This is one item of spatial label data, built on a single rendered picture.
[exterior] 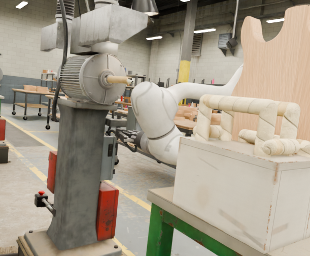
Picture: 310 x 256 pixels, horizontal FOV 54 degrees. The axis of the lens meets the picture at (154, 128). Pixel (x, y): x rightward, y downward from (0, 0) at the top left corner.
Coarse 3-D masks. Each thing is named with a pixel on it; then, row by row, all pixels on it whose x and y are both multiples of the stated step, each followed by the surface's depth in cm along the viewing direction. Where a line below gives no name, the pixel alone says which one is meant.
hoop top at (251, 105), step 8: (208, 96) 70; (216, 96) 68; (224, 96) 66; (208, 104) 69; (216, 104) 67; (224, 104) 65; (232, 104) 63; (240, 104) 62; (248, 104) 60; (256, 104) 59; (264, 104) 57; (272, 104) 57; (248, 112) 61; (256, 112) 59
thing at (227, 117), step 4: (224, 112) 76; (228, 112) 75; (232, 112) 75; (224, 116) 76; (228, 116) 75; (232, 116) 76; (224, 120) 76; (228, 120) 75; (232, 120) 76; (220, 124) 77; (224, 124) 76; (228, 124) 76; (232, 124) 76; (224, 128) 76; (228, 128) 76; (232, 128) 77; (224, 132) 76; (228, 132) 76; (224, 136) 76; (228, 136) 76; (224, 140) 76; (228, 140) 76
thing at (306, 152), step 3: (300, 150) 68; (303, 150) 67; (306, 150) 67; (309, 150) 67; (297, 153) 69; (300, 153) 68; (303, 153) 67; (306, 153) 67; (309, 153) 67; (306, 156) 67; (309, 156) 67
